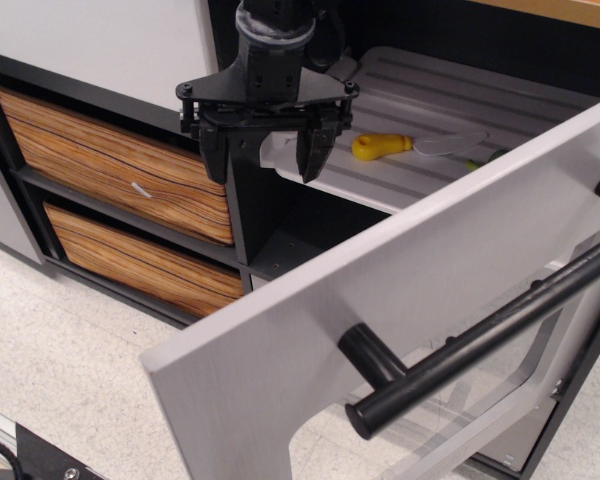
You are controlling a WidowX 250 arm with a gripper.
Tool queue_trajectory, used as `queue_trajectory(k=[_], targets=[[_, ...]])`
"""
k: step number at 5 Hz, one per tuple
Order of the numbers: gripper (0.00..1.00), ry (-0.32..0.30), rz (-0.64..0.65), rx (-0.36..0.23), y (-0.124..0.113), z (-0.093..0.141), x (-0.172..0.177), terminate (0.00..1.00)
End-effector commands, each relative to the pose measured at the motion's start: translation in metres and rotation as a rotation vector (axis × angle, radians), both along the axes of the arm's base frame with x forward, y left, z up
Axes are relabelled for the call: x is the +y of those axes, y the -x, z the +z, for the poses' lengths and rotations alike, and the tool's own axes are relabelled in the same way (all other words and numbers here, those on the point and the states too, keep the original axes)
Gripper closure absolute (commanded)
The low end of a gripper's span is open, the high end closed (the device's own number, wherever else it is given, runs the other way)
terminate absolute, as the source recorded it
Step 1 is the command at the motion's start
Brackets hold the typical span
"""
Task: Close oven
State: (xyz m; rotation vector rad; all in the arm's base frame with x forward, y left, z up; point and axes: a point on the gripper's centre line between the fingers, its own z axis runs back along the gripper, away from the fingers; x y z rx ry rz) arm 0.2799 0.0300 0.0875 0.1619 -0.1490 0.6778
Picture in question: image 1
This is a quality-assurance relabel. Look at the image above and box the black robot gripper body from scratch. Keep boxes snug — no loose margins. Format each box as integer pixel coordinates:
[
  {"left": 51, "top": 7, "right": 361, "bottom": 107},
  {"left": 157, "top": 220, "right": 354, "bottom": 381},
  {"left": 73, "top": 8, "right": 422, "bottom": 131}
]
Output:
[{"left": 174, "top": 37, "right": 360, "bottom": 169}]

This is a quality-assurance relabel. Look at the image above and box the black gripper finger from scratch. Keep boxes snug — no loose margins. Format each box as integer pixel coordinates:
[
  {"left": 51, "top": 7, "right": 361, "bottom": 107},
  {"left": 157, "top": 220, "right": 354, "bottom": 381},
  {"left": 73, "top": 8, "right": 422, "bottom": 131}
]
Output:
[
  {"left": 296, "top": 115, "right": 341, "bottom": 183},
  {"left": 199, "top": 125, "right": 228, "bottom": 183}
]

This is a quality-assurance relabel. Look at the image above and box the grey toy oven door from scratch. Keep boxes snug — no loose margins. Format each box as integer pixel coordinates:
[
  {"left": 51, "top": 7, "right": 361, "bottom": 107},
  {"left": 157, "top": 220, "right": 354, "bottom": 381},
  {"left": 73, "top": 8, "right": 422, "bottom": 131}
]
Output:
[{"left": 141, "top": 103, "right": 600, "bottom": 479}]

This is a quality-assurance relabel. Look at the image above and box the black oven door handle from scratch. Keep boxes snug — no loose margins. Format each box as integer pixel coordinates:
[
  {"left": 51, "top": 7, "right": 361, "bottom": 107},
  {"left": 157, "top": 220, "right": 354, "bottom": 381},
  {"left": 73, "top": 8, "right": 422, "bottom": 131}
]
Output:
[{"left": 337, "top": 169, "right": 600, "bottom": 441}]

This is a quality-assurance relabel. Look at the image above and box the upper wood pattern bin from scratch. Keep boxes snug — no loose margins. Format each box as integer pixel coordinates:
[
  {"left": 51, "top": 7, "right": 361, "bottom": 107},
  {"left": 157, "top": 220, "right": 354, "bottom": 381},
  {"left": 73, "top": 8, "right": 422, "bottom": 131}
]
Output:
[{"left": 0, "top": 83, "right": 234, "bottom": 246}]

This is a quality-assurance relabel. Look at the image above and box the wood pattern bin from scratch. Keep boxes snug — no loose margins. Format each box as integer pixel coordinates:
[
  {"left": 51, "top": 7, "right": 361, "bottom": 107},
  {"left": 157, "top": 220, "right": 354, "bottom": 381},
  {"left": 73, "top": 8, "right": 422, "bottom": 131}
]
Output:
[
  {"left": 44, "top": 202, "right": 244, "bottom": 317},
  {"left": 0, "top": 83, "right": 234, "bottom": 246}
]

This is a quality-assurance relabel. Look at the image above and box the lower wood pattern bin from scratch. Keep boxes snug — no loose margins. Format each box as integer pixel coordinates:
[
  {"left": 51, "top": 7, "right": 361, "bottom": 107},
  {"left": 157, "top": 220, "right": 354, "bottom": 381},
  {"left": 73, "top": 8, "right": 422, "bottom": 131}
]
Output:
[{"left": 44, "top": 202, "right": 244, "bottom": 317}]

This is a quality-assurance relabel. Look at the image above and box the green toy pepper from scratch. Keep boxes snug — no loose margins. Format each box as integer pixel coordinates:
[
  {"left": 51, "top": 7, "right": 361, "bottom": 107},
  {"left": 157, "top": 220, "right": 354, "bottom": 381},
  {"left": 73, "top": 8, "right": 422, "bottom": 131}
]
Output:
[{"left": 465, "top": 148, "right": 509, "bottom": 169}]

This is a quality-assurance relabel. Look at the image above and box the yellow handled toy spatula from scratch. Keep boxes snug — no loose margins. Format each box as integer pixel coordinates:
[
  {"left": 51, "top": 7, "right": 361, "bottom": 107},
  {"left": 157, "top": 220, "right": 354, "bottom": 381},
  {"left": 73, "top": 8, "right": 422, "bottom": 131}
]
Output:
[{"left": 351, "top": 131, "right": 489, "bottom": 161}]

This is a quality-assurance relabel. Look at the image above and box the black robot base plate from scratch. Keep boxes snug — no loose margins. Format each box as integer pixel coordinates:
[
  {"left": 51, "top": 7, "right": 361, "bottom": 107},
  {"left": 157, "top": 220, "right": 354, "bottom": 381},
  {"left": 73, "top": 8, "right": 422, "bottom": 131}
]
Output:
[{"left": 15, "top": 423, "right": 102, "bottom": 480}]

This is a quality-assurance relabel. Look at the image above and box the black braided cable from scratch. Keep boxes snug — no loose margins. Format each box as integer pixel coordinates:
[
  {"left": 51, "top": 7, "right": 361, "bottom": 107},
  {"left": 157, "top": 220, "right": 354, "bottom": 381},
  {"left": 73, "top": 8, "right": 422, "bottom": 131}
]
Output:
[{"left": 0, "top": 434, "right": 24, "bottom": 480}]

